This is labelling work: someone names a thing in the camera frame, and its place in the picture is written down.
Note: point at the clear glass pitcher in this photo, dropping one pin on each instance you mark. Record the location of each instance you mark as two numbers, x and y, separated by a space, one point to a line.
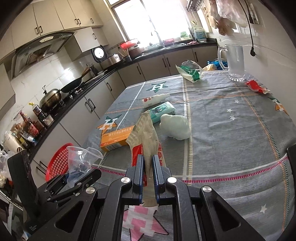
235 62

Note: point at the blue packet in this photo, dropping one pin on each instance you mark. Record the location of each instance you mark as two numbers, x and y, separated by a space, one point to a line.
212 62

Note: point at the grey star print tablecloth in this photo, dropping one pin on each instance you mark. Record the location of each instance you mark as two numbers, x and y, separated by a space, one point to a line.
219 139

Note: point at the chrome kitchen faucet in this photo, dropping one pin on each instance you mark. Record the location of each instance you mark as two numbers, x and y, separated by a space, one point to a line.
159 38

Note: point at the dark bottle yellow cap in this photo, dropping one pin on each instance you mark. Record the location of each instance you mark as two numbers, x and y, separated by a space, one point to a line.
37 111

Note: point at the white plastic bottle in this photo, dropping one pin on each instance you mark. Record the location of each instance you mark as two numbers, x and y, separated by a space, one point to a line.
152 100

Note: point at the black wok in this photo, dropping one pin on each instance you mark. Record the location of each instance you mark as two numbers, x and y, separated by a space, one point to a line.
71 85

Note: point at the red label sauce bottle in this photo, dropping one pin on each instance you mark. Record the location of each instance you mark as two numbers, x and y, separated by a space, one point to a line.
29 126

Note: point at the blue white detergent jug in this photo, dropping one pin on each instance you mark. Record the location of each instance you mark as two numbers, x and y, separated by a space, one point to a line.
200 34

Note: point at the green tissue pack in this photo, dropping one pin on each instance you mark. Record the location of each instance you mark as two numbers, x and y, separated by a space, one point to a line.
161 111

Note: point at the orange medicine box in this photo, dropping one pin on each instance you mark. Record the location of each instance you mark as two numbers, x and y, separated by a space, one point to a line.
113 140

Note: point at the brown clay pot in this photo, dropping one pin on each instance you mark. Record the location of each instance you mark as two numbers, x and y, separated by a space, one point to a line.
136 52

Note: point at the beige paper wrapper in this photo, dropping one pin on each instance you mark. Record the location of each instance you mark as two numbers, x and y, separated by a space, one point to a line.
145 134

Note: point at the metal wall rack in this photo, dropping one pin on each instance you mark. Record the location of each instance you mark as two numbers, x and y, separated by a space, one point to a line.
194 4

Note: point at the hanging plastic bags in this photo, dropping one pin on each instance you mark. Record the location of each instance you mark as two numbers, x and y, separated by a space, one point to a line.
226 11

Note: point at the green white food bag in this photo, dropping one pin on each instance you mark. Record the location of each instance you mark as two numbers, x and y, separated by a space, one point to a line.
189 73

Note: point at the beige upper kitchen cabinets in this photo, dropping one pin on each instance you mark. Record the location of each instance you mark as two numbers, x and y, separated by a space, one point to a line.
57 16

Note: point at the plastic bags on counter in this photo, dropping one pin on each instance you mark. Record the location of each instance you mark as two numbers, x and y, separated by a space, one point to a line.
4 162

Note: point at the clear plastic cup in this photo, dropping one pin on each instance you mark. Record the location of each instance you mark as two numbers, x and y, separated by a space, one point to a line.
78 157

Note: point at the steel electric cooker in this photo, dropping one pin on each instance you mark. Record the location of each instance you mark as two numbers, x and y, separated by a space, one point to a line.
113 59

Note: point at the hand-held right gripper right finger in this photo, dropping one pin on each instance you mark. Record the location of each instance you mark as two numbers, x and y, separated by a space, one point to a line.
157 178

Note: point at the small red wrapper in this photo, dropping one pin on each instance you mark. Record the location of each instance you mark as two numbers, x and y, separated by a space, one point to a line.
254 85

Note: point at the utensil holder with chopsticks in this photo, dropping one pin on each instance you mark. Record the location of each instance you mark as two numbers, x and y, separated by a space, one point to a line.
128 58

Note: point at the white black rice cooker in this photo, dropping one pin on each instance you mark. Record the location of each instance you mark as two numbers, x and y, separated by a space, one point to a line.
99 53

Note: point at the black chair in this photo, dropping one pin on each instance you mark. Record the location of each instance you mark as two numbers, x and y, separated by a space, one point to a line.
291 160

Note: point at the crumpled white plastic bag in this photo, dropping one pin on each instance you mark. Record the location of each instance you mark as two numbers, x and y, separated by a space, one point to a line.
175 126

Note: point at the kitchen window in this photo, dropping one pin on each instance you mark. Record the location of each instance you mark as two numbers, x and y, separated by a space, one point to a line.
152 18

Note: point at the red plastic strainer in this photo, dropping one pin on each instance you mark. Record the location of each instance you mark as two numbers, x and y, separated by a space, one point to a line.
128 44

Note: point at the black kitchen countertop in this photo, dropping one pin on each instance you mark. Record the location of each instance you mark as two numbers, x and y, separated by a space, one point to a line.
62 114

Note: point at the steel range hood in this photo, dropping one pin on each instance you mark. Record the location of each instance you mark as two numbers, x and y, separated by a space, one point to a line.
41 48

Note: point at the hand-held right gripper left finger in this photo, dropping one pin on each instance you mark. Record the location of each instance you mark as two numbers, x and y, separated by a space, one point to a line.
140 176

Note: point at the red plastic basket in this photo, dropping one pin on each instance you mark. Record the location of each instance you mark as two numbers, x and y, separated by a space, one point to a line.
55 164

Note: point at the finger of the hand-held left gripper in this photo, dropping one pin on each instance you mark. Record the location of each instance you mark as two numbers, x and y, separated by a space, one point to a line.
56 183
78 186

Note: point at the steel pot with lid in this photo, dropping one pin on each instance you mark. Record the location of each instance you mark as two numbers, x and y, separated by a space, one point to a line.
49 98

